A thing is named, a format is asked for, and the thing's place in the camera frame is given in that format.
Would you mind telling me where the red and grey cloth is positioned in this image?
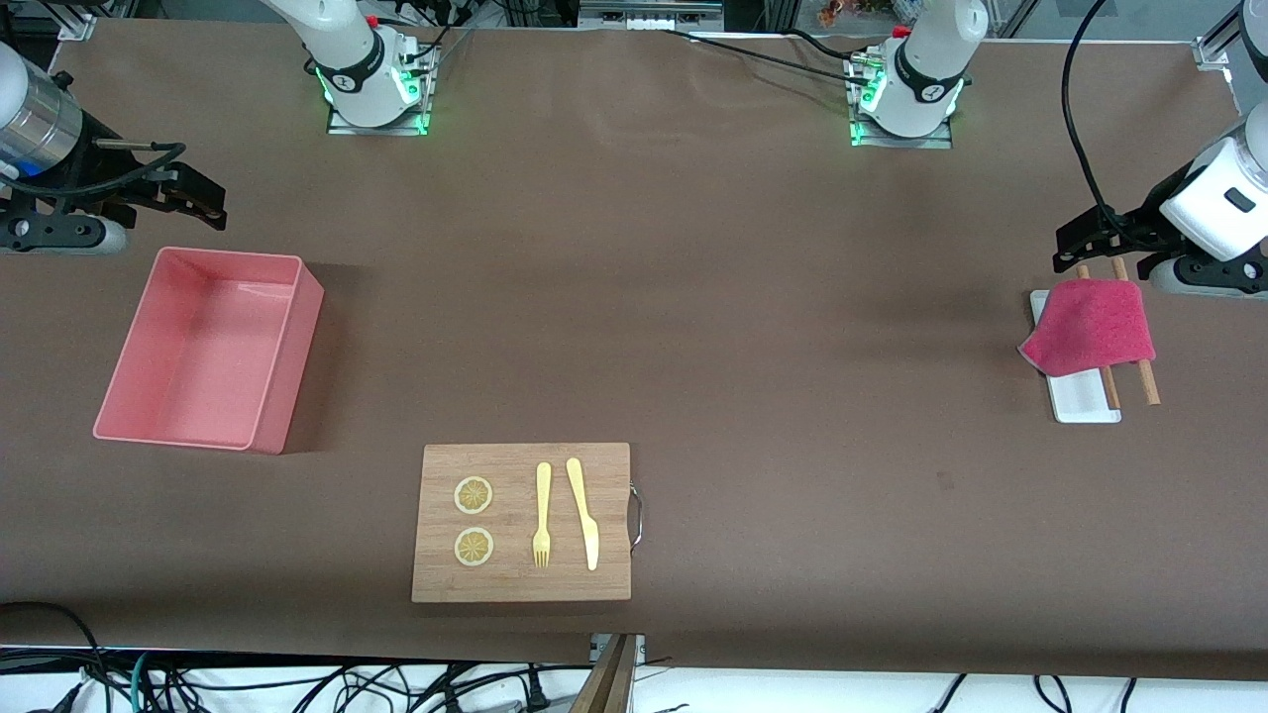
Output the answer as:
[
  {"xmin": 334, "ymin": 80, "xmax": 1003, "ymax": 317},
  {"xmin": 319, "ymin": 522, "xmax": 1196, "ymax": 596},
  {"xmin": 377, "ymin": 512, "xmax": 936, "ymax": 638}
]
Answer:
[{"xmin": 1018, "ymin": 278, "xmax": 1157, "ymax": 378}]

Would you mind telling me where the pink plastic bin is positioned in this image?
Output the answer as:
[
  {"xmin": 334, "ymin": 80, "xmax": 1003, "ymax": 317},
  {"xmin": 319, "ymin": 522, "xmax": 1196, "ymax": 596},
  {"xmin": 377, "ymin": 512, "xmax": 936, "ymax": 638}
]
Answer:
[{"xmin": 92, "ymin": 247, "xmax": 325, "ymax": 456}]

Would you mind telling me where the white rectangular tray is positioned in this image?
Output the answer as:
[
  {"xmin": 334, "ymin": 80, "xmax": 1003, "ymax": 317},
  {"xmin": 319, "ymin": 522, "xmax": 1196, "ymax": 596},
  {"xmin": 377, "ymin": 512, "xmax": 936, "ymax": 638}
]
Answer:
[{"xmin": 1030, "ymin": 289, "xmax": 1123, "ymax": 425}]

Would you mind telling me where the yellow plastic fork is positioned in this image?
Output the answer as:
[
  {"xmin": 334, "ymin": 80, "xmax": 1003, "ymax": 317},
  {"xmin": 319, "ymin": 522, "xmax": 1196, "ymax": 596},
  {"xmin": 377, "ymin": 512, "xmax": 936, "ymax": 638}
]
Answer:
[{"xmin": 532, "ymin": 461, "xmax": 553, "ymax": 569}]

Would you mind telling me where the grey metal power strip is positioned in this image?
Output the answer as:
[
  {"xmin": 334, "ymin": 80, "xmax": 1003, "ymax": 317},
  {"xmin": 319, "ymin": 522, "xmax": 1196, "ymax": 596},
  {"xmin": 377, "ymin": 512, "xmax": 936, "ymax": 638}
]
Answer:
[{"xmin": 578, "ymin": 0, "xmax": 726, "ymax": 33}]

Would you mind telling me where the bamboo cutting board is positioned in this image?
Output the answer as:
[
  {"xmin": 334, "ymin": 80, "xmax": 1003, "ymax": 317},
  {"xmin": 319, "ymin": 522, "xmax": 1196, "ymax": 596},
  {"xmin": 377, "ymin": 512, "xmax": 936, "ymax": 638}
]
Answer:
[{"xmin": 411, "ymin": 443, "xmax": 633, "ymax": 604}]

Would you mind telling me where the yellow plastic knife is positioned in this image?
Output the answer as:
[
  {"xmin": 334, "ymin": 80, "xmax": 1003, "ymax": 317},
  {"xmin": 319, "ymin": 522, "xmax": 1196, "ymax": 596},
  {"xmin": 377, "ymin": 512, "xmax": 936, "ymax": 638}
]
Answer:
[{"xmin": 566, "ymin": 457, "xmax": 600, "ymax": 572}]

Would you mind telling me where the brown wooden beam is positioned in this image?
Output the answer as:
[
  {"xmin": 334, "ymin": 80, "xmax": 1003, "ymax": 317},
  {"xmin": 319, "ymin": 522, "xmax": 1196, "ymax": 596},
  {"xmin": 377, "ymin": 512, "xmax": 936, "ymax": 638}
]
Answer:
[{"xmin": 570, "ymin": 634, "xmax": 637, "ymax": 713}]

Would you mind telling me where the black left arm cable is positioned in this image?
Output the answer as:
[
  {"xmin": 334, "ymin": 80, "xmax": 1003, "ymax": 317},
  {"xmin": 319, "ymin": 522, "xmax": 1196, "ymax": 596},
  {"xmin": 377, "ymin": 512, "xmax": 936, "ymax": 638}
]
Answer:
[{"xmin": 1062, "ymin": 0, "xmax": 1125, "ymax": 234}]

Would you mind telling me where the aluminium frame profile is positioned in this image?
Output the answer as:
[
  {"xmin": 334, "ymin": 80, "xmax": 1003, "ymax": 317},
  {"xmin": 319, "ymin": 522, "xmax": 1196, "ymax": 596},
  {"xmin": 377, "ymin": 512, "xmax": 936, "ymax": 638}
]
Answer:
[
  {"xmin": 1194, "ymin": 0, "xmax": 1268, "ymax": 68},
  {"xmin": 57, "ymin": 0, "xmax": 140, "ymax": 43}
]

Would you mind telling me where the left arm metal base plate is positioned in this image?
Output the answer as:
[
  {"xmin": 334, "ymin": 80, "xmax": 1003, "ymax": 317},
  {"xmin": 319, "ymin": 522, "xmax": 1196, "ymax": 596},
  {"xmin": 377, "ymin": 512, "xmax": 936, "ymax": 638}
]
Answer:
[{"xmin": 850, "ymin": 54, "xmax": 954, "ymax": 150}]

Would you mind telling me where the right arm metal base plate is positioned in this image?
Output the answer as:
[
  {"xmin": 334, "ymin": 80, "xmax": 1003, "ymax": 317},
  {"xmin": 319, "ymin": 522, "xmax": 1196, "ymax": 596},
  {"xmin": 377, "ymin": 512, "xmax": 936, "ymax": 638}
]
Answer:
[{"xmin": 327, "ymin": 50, "xmax": 434, "ymax": 135}]

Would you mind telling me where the short black table cable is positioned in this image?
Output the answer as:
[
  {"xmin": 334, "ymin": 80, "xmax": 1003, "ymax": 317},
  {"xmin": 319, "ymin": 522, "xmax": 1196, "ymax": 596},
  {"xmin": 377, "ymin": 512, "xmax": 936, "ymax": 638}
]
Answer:
[{"xmin": 788, "ymin": 28, "xmax": 863, "ymax": 62}]

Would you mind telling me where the long black table cable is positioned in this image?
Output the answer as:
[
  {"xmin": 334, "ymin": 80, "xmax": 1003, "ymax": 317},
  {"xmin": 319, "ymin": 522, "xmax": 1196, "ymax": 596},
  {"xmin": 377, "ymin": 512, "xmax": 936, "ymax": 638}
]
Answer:
[{"xmin": 662, "ymin": 28, "xmax": 878, "ymax": 88}]

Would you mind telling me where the black looped floor cable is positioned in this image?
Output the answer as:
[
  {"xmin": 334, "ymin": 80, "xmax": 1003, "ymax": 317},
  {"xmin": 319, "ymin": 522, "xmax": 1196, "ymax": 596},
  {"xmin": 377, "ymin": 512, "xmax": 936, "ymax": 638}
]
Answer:
[{"xmin": 0, "ymin": 601, "xmax": 105, "ymax": 713}]

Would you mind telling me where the small metal bracket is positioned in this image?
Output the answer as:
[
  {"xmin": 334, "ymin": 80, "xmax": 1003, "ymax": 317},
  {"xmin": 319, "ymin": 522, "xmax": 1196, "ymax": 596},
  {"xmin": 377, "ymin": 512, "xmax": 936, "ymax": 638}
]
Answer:
[{"xmin": 590, "ymin": 634, "xmax": 647, "ymax": 666}]

